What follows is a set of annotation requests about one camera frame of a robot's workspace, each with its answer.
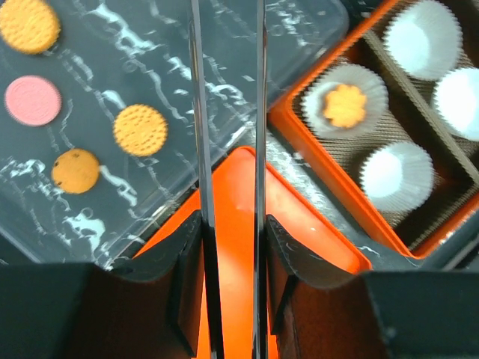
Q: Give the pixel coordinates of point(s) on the clear plastic tray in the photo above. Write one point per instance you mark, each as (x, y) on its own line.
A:
(97, 114)

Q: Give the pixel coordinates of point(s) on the yellow round cookie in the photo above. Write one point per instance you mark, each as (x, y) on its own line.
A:
(28, 26)
(140, 130)

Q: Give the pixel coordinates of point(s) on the orange box lid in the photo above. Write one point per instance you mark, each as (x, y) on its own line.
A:
(233, 190)

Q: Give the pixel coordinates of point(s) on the orange compartment cookie box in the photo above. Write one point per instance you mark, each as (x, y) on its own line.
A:
(410, 117)

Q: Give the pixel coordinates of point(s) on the orange chocolate chip cookie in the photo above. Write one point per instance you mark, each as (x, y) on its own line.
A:
(76, 171)

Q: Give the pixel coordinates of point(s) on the pink round cookie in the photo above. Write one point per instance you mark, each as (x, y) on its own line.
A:
(32, 100)

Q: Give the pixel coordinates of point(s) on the yellow round cookie bottom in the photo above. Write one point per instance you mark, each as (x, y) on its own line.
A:
(140, 130)

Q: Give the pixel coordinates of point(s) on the white paper cup back-left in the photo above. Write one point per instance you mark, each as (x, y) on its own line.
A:
(369, 82)

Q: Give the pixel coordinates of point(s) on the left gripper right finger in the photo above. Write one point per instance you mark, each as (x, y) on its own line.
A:
(332, 299)

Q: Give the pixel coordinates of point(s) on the white paper cup back-middle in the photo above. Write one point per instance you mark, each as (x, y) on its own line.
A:
(425, 40)

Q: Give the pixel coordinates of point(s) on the white paper cup front-left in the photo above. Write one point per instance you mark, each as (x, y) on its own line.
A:
(397, 177)

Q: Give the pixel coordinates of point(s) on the white paper cup front-middle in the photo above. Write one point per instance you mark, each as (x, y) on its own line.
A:
(455, 99)

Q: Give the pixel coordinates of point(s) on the orange flower cookie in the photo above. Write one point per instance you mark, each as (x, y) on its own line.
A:
(344, 106)

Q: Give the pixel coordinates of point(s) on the black metal tongs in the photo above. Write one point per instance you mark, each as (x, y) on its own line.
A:
(259, 346)

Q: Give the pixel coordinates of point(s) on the yellow round cookie top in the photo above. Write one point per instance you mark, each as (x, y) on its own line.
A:
(28, 26)

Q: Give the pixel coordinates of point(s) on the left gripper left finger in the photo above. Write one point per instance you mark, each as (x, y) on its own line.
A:
(160, 304)

